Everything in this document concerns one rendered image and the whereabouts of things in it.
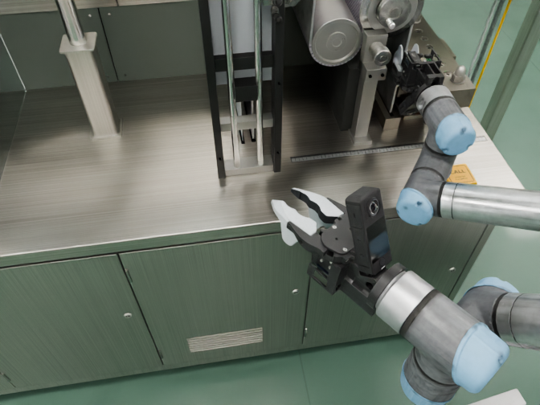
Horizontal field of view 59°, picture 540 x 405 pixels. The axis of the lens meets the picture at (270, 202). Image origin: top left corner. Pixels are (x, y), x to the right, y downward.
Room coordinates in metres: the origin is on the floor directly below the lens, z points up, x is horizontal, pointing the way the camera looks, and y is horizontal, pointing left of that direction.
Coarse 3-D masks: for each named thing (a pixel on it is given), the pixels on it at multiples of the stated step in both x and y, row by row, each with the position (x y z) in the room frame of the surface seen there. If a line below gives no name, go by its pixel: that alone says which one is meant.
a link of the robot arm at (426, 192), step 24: (408, 192) 0.66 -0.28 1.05; (432, 192) 0.65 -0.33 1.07; (456, 192) 0.63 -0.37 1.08; (480, 192) 0.62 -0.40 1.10; (504, 192) 0.61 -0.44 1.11; (528, 192) 0.60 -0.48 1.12; (408, 216) 0.63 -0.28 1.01; (432, 216) 0.62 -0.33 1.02; (456, 216) 0.61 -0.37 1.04; (480, 216) 0.59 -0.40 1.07; (504, 216) 0.57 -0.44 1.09; (528, 216) 0.55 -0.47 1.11
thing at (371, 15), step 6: (372, 0) 1.03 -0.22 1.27; (378, 0) 1.03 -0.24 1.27; (414, 0) 1.04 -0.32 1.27; (372, 6) 1.03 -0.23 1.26; (414, 6) 1.04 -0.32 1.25; (372, 12) 1.03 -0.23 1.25; (414, 12) 1.05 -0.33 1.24; (372, 18) 1.03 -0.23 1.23; (408, 18) 1.04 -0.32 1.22; (372, 24) 1.03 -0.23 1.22; (378, 24) 1.03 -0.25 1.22; (402, 24) 1.04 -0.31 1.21; (390, 30) 1.04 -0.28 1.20; (396, 30) 1.04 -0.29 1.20
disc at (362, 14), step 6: (366, 0) 1.03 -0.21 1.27; (420, 0) 1.05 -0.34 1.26; (366, 6) 1.03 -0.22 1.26; (420, 6) 1.05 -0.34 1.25; (360, 12) 1.03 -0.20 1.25; (366, 12) 1.03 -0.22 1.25; (420, 12) 1.05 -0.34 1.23; (360, 18) 1.03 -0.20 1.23; (366, 18) 1.03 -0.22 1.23; (414, 18) 1.05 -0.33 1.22; (366, 24) 1.03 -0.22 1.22; (408, 24) 1.05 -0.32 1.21; (366, 30) 1.03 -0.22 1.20; (402, 30) 1.05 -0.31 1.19; (390, 36) 1.04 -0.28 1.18
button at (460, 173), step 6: (456, 168) 0.86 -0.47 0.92; (462, 168) 0.86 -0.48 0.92; (450, 174) 0.84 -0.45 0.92; (456, 174) 0.84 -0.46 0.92; (462, 174) 0.84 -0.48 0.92; (468, 174) 0.84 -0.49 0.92; (450, 180) 0.82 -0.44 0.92; (456, 180) 0.82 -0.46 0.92; (462, 180) 0.82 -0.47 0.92; (468, 180) 0.82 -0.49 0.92; (474, 180) 0.82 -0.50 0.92
